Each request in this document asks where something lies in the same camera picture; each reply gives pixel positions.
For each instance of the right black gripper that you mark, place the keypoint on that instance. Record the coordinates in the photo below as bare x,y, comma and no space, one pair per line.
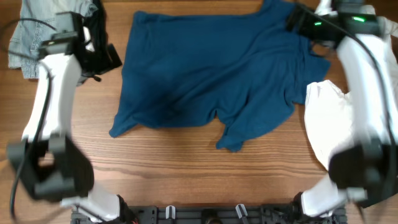
306,25

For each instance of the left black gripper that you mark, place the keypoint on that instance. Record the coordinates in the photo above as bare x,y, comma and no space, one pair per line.
108,64

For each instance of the dark blue polo shirt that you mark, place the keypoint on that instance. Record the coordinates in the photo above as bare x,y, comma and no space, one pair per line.
248,71

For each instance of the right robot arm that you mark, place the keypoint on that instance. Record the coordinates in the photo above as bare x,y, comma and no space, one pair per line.
366,172

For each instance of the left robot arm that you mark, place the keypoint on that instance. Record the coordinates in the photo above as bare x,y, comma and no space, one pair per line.
46,161

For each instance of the black folded garment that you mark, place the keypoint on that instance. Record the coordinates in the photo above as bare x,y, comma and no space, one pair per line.
96,23

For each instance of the light blue denim jeans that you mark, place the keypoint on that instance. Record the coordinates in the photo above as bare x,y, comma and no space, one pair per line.
28,35

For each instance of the white t-shirt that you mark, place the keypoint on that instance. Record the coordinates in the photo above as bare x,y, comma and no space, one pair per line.
336,121

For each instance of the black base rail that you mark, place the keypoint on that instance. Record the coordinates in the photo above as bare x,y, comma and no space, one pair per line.
239,214

